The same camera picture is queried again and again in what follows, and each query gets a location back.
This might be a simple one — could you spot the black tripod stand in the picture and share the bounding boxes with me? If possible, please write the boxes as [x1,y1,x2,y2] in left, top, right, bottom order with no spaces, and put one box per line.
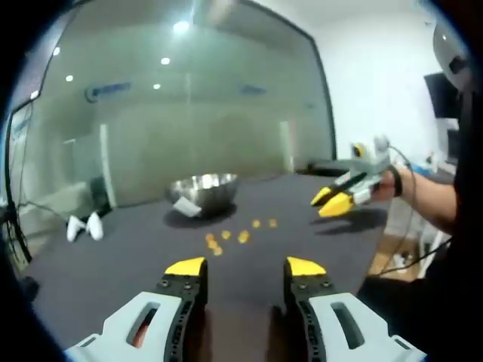
[0,109,38,302]

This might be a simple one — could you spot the grey worn head device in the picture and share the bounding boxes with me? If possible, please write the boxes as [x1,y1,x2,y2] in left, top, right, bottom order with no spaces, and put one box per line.
[432,22,475,91]

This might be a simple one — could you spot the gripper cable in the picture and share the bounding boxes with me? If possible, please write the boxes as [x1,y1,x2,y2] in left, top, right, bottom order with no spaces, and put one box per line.
[386,145,454,276]

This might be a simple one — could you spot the orange QQ candies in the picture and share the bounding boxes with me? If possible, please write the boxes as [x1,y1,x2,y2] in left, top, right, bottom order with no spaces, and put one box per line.
[203,217,279,257]

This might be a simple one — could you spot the stainless steel bowl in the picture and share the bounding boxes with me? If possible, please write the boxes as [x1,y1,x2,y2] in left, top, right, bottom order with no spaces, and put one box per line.
[164,173,241,219]

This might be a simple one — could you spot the white power strip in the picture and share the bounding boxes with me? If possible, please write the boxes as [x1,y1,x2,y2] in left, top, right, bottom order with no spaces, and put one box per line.
[392,253,414,269]

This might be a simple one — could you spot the person's right hand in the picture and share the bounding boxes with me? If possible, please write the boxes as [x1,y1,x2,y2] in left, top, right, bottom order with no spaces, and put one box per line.
[373,168,401,203]

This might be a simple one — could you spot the white label on bowl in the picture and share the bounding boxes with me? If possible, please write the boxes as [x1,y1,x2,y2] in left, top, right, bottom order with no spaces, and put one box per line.
[172,196,202,218]

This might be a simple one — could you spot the black wristband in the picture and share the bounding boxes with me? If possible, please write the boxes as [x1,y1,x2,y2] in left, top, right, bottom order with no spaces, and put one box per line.
[390,167,404,198]

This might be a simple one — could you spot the dark grey table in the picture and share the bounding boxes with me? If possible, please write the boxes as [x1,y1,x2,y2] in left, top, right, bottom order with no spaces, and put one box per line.
[22,171,393,362]

